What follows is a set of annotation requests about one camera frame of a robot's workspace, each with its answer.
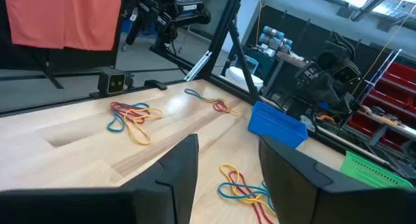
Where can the blue plastic basket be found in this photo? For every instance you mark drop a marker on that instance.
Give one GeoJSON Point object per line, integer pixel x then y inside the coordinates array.
{"type": "Point", "coordinates": [276, 130]}

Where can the orange hanging cloth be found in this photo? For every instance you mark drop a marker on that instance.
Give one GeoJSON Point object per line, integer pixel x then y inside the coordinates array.
{"type": "Point", "coordinates": [61, 19]}

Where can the silver aluminium bracket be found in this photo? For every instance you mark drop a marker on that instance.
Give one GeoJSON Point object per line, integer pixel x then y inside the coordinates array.
{"type": "Point", "coordinates": [198, 65]}

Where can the black background robot arm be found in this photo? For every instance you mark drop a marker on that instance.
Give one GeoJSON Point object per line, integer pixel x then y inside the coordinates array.
{"type": "Point", "coordinates": [169, 13]}

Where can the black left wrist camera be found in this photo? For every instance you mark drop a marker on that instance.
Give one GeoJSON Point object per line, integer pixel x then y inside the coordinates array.
{"type": "Point", "coordinates": [346, 74]}

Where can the white plastic bag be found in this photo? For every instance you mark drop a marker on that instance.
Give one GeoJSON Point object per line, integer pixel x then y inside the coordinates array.
{"type": "Point", "coordinates": [242, 78]}

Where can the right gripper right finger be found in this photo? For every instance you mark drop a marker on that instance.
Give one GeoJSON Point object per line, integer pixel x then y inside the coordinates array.
{"type": "Point", "coordinates": [325, 201]}

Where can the black table-level camera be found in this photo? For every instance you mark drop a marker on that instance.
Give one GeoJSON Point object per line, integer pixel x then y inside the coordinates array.
{"type": "Point", "coordinates": [113, 82]}

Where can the grey-blue background robot arm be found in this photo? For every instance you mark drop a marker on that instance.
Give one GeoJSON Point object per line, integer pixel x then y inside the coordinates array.
{"type": "Point", "coordinates": [273, 39]}

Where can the red storage bin rack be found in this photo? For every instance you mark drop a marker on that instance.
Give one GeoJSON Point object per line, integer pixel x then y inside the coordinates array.
{"type": "Point", "coordinates": [396, 84]}

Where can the black table edge clamp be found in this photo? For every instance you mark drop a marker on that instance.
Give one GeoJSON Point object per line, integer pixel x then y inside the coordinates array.
{"type": "Point", "coordinates": [156, 84]}

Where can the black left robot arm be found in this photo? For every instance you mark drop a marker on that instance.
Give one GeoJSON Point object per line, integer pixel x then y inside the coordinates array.
{"type": "Point", "coordinates": [328, 60]}

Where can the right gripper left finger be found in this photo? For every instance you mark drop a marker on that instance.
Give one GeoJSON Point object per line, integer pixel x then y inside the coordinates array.
{"type": "Point", "coordinates": [97, 207]}

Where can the green plastic basket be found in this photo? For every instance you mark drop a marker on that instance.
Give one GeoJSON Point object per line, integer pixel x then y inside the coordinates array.
{"type": "Point", "coordinates": [367, 172]}

